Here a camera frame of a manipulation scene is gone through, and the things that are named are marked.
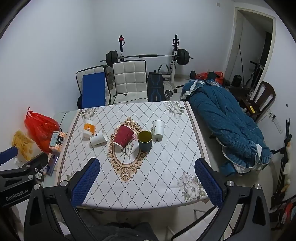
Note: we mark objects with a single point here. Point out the yellow snack bag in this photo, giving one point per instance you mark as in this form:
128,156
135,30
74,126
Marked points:
23,143

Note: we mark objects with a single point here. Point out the black and orange packet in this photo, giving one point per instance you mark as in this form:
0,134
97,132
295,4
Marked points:
61,140

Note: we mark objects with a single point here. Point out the black tripod stand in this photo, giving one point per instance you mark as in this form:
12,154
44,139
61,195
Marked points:
283,153

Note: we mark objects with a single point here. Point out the white padded chair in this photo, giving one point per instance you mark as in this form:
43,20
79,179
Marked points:
79,78
130,80

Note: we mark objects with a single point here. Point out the white barbell rack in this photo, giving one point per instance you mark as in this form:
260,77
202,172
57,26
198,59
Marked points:
174,64

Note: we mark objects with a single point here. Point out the dark wooden chair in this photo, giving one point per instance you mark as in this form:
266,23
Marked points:
266,97

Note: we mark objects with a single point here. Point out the diamond patterned floral tablecloth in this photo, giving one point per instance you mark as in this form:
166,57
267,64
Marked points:
161,166

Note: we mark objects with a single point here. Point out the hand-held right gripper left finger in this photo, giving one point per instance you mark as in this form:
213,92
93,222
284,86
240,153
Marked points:
86,179

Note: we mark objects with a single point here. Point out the dark grey cloth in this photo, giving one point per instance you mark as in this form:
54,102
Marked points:
122,231

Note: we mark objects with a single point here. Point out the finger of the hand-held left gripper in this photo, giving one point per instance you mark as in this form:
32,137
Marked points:
8,154
38,161

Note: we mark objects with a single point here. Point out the black cylinder speaker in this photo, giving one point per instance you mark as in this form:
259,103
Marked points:
236,80

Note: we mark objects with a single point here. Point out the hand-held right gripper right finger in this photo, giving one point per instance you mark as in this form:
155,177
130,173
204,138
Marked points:
209,183

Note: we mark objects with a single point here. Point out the dark blue flat box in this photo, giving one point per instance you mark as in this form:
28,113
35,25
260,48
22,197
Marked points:
52,163

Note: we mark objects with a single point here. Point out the white paper cup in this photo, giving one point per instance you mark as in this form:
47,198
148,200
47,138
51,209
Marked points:
98,139
158,129

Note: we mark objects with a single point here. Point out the blue flat board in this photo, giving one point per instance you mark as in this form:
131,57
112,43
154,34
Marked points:
93,90

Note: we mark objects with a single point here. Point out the orange and white cup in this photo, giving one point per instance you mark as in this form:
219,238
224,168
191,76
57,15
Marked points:
89,129

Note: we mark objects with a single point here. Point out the red plastic bag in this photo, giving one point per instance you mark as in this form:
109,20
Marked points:
39,129

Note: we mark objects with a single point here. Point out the white wall power strip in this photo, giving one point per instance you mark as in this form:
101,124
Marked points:
276,122

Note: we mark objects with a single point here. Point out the barbell with black plates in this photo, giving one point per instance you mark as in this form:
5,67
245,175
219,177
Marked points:
148,55

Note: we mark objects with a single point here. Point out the black folding scooter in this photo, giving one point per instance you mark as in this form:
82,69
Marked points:
254,71

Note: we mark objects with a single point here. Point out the light blue small box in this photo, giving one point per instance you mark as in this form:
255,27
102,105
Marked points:
54,139

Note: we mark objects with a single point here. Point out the red ribbed paper cup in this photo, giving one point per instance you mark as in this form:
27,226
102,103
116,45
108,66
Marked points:
123,136

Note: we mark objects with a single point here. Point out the small dumbbell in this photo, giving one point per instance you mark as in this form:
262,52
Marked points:
168,94

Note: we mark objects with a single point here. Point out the blue quilted blanket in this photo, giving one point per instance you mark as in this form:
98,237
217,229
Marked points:
222,115

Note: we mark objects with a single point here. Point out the dark green cup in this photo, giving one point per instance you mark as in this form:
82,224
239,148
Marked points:
145,142

